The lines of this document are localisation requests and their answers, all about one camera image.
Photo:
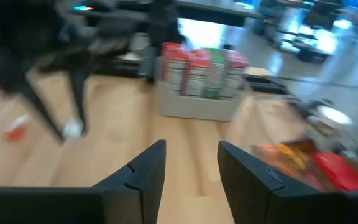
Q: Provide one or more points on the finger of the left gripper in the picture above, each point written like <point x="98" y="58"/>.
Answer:
<point x="80" y="99"/>
<point x="43" y="112"/>

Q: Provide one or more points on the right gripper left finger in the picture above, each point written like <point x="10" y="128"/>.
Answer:
<point x="145" y="193"/>

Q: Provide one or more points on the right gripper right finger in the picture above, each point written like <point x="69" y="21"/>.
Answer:
<point x="247" y="193"/>

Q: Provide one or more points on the orange brown snack packet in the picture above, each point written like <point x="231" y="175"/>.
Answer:
<point x="284" y="158"/>

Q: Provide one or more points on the clear plastic bin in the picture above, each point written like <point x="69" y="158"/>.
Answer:
<point x="300" y="133"/>

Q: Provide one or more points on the red smoked paprika tin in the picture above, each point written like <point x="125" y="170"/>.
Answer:
<point x="340" y="171"/>

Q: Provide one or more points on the red Froot Loops cereal box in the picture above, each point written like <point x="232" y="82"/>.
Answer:
<point x="197" y="74"/>
<point x="174" y="71"/>

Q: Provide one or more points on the spice jar white lid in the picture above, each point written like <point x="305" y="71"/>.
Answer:
<point x="334" y="115"/>

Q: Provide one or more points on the pink cereal box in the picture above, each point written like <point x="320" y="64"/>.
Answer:
<point x="236" y="74"/>

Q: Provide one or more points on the green cereal box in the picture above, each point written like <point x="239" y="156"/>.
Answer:
<point x="215" y="74"/>

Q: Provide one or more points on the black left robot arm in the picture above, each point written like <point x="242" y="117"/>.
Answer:
<point x="166" y="25"/>

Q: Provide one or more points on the orange dropper bottle white cap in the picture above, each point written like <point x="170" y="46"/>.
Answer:
<point x="15" y="130"/>

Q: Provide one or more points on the beige plastic organiser bin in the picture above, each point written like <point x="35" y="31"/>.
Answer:
<point x="194" y="109"/>

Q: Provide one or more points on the black desk top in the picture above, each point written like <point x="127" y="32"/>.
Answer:
<point x="216" y="12"/>

